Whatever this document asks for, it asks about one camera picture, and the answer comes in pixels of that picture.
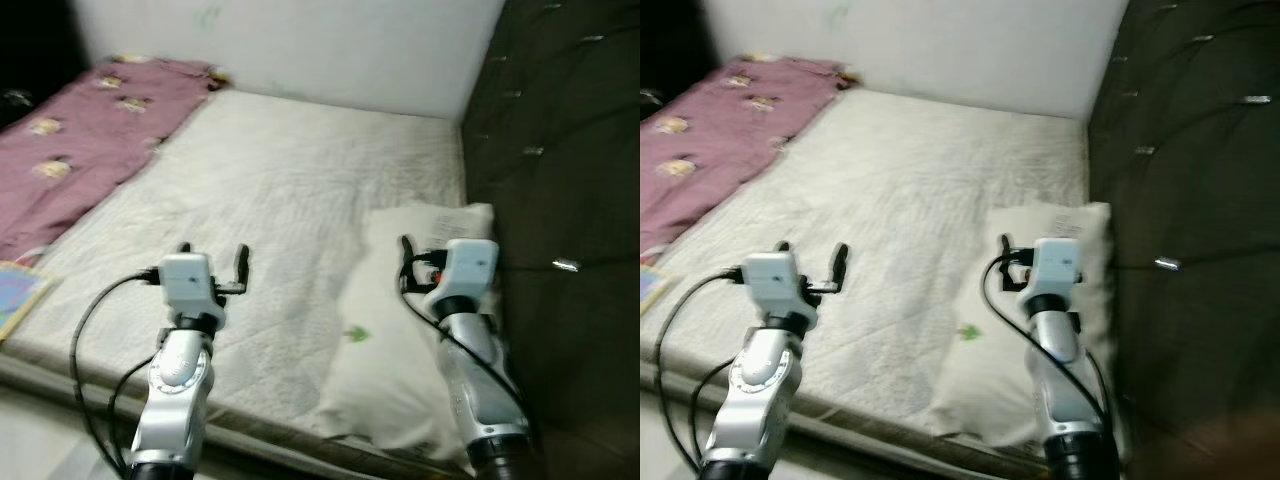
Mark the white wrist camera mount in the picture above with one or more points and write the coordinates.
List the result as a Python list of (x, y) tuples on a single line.
[(770, 280), (470, 265), (1055, 265), (185, 280)]

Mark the blue yellow children's book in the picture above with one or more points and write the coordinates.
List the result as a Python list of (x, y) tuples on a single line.
[(652, 290), (20, 300)]

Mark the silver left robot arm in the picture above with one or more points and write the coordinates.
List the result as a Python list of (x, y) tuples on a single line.
[(755, 390), (175, 390)]

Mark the quilted white mattress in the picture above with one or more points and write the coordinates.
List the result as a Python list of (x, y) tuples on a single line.
[(900, 180), (250, 180)]

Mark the pink Mickey Mouse blanket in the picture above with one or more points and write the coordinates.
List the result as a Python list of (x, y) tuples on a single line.
[(720, 140), (90, 140)]

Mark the white pillow with tree print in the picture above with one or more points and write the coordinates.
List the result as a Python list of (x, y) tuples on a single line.
[(985, 370), (380, 360)]

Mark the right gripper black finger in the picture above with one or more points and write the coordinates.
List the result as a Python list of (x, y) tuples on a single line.
[(1007, 246), (406, 248)]

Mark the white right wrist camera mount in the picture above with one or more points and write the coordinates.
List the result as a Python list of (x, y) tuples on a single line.
[(470, 265), (1055, 265)]

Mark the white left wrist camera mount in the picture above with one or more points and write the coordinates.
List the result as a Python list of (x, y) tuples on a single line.
[(770, 280), (185, 280)]

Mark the dark tufted headboard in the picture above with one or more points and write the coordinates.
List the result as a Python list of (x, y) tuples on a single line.
[(1200, 150), (570, 150)]

